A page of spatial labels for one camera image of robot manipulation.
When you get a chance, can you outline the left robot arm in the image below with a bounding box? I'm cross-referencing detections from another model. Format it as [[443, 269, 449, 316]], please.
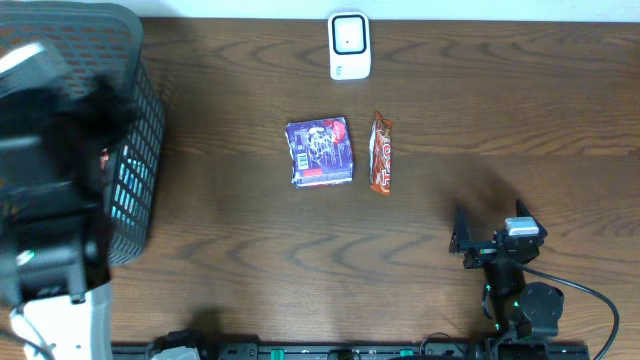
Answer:
[[1, 42, 209, 359]]

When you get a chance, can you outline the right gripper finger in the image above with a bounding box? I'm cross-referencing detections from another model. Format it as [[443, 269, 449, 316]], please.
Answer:
[[449, 205, 471, 254], [516, 199, 548, 238]]

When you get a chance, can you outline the right black cable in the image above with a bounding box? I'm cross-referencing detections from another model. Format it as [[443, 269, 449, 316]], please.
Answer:
[[519, 262, 621, 360]]

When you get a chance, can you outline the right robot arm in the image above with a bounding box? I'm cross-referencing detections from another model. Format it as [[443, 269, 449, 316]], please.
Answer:
[[449, 200, 564, 359]]

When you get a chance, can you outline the teal snack packet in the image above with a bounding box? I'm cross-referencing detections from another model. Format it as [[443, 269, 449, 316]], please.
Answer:
[[110, 159, 151, 228]]

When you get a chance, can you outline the orange red snack bar wrapper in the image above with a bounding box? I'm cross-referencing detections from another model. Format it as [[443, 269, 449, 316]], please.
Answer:
[[369, 112, 392, 195]]

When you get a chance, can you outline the purple snack box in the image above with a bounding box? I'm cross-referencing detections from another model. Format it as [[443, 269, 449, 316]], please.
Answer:
[[285, 117, 354, 188]]

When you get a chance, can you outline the small orange snack packet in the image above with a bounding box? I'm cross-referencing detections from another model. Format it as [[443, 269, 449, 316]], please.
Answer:
[[100, 149, 110, 170]]

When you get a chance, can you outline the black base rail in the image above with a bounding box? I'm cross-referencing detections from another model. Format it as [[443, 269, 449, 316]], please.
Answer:
[[112, 342, 590, 360]]

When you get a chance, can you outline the white barcode scanner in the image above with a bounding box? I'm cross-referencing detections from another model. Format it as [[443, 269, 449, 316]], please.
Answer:
[[327, 11, 372, 81]]

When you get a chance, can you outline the grey plastic mesh basket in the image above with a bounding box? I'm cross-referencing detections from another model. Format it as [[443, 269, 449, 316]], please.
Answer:
[[1, 1, 165, 265]]

